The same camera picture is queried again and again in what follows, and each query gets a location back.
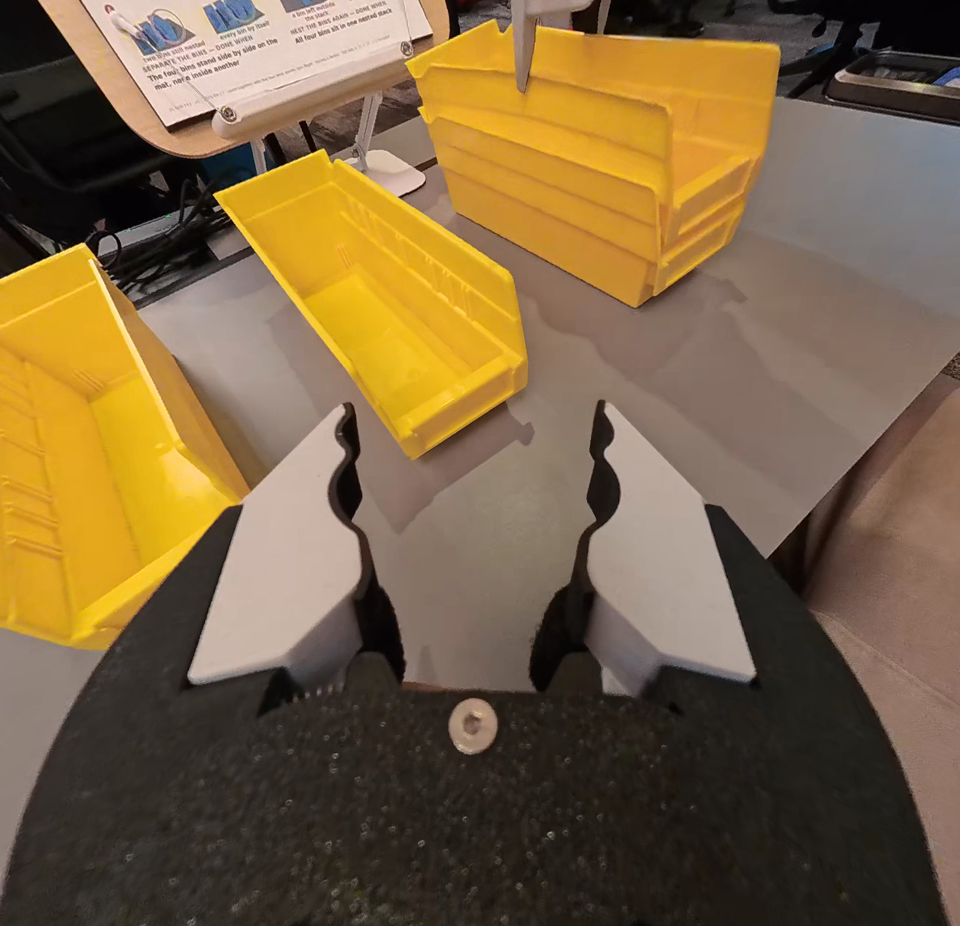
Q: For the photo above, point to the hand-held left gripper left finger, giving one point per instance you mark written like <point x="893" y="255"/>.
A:
<point x="292" y="566"/>

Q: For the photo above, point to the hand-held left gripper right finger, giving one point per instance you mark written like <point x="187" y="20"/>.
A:
<point x="667" y="566"/>

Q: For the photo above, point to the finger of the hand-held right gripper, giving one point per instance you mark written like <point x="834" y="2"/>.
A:
<point x="526" y="49"/>
<point x="604" y="4"/>

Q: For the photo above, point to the grey desk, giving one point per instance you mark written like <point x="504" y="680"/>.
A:
<point x="675" y="379"/>

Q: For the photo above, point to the wooden instruction board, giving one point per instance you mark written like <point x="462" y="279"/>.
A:
<point x="431" y="4"/>

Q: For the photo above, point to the person's beige trousers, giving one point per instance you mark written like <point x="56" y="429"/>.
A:
<point x="900" y="566"/>

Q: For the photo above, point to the printed instruction sheet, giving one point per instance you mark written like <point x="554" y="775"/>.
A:
<point x="247" y="41"/>

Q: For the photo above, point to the black tray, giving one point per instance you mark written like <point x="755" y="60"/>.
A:
<point x="885" y="90"/>

